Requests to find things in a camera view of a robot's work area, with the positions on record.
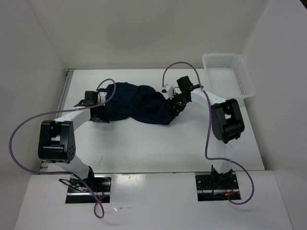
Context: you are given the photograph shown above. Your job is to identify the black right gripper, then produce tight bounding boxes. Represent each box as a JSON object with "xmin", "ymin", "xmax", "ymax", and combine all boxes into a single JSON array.
[{"xmin": 165, "ymin": 91, "xmax": 189, "ymax": 117}]

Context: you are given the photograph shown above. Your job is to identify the navy blue shorts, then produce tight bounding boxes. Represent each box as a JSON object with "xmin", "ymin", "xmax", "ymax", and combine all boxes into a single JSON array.
[{"xmin": 109, "ymin": 82, "xmax": 176, "ymax": 126}]

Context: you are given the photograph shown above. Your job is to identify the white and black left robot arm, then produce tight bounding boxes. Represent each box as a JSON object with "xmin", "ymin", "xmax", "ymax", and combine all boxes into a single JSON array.
[{"xmin": 38, "ymin": 91, "xmax": 111, "ymax": 192}]

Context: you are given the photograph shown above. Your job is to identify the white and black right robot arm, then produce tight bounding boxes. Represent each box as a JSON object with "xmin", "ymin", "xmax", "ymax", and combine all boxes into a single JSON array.
[{"xmin": 162, "ymin": 76, "xmax": 245, "ymax": 188}]

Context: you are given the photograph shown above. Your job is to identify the white perforated plastic basket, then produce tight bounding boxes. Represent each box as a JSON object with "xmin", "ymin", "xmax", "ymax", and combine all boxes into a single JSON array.
[{"xmin": 202, "ymin": 53, "xmax": 256, "ymax": 100}]

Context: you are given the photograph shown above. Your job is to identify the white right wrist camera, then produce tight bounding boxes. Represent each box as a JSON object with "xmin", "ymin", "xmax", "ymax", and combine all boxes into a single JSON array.
[{"xmin": 162, "ymin": 84, "xmax": 175, "ymax": 99}]

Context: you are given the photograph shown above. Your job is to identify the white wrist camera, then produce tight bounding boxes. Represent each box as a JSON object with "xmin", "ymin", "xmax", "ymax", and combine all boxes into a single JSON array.
[
  {"xmin": 162, "ymin": 84, "xmax": 175, "ymax": 99},
  {"xmin": 97, "ymin": 92, "xmax": 107, "ymax": 104}
]

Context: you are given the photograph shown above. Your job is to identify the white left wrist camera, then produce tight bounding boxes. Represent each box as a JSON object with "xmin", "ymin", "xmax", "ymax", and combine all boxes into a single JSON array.
[{"xmin": 97, "ymin": 92, "xmax": 107, "ymax": 104}]

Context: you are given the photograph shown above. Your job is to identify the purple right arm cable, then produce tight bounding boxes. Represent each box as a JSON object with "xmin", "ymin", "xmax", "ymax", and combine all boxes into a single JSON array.
[{"xmin": 162, "ymin": 61, "xmax": 255, "ymax": 206}]

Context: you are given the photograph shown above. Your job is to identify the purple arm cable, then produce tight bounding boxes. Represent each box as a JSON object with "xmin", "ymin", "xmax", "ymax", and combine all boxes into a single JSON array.
[
  {"xmin": 162, "ymin": 61, "xmax": 255, "ymax": 206},
  {"xmin": 9, "ymin": 78, "xmax": 118, "ymax": 219}
]

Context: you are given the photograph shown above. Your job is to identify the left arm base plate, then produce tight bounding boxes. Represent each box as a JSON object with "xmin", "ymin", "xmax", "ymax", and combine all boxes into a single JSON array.
[{"xmin": 59, "ymin": 176, "xmax": 111, "ymax": 204}]

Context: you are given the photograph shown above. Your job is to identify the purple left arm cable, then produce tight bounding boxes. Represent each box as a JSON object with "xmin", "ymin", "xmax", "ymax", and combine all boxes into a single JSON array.
[{"xmin": 9, "ymin": 78, "xmax": 118, "ymax": 219}]

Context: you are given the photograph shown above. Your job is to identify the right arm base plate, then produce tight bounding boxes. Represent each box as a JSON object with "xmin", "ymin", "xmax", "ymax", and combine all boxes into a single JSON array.
[{"xmin": 195, "ymin": 172, "xmax": 241, "ymax": 202}]

